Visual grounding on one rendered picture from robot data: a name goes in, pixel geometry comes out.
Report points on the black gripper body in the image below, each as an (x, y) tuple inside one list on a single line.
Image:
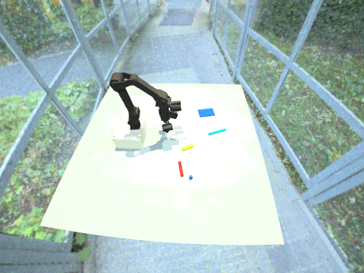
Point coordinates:
[(167, 126)]

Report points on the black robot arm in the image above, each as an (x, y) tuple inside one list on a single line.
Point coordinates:
[(161, 98)]

